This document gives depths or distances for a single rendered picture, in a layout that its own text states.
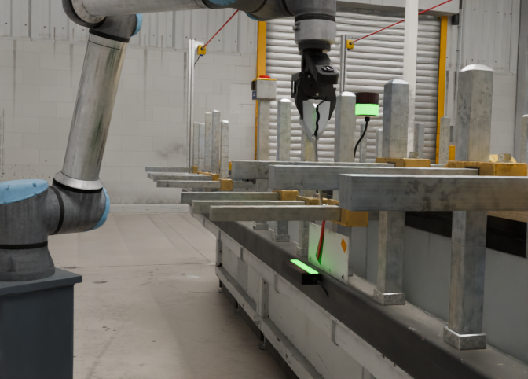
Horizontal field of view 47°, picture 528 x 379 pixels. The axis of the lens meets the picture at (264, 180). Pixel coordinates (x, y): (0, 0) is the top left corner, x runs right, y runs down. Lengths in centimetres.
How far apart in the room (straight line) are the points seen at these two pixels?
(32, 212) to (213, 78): 768
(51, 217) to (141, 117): 734
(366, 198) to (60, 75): 870
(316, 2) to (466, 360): 78
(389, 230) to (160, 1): 73
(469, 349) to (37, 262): 125
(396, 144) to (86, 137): 102
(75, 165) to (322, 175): 121
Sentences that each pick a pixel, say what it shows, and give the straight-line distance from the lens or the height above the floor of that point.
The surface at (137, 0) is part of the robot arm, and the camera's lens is 151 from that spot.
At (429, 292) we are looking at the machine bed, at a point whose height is 66.
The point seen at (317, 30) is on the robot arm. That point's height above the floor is 123.
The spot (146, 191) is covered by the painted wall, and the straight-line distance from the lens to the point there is 916.
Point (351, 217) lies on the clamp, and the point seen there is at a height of 84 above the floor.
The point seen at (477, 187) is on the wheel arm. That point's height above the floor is 95.
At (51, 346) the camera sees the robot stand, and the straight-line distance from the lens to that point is 188.
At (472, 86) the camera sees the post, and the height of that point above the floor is 108.
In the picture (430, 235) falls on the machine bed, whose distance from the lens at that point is 143.
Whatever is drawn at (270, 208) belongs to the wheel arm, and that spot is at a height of 86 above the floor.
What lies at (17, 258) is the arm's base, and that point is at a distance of 182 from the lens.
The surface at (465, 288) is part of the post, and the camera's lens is 92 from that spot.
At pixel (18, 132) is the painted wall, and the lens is 912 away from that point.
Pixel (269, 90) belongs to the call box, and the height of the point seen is 118.
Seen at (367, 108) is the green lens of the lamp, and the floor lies 108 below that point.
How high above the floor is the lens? 98
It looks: 3 degrees down
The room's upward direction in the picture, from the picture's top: 1 degrees clockwise
